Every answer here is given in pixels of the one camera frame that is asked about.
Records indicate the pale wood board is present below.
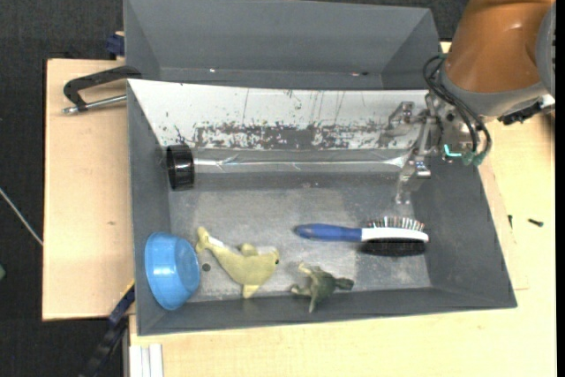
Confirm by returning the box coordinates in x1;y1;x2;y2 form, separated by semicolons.
41;57;136;321

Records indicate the black cylinder on white bracket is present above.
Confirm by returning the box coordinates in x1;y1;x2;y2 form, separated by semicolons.
497;94;557;127

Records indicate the clear plastic tube black cap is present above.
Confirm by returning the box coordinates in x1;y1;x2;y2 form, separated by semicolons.
164;144;414;192

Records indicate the yellow-green toy seal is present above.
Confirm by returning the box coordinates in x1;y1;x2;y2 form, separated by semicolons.
194;226;282;299

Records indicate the blue plastic bowl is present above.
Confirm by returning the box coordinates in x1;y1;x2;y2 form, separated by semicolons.
144;231;202;312

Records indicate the green toy dinosaur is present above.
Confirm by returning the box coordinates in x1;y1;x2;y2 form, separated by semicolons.
290;261;356;314

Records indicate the blue and white hairbrush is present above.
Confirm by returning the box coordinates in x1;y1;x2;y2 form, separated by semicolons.
293;215;431;258

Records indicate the grey metal bin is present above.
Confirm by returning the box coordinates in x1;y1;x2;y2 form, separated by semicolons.
122;0;518;336

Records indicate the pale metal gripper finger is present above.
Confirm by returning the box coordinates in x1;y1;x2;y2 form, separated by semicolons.
394;160;433;207
378;100;418;147

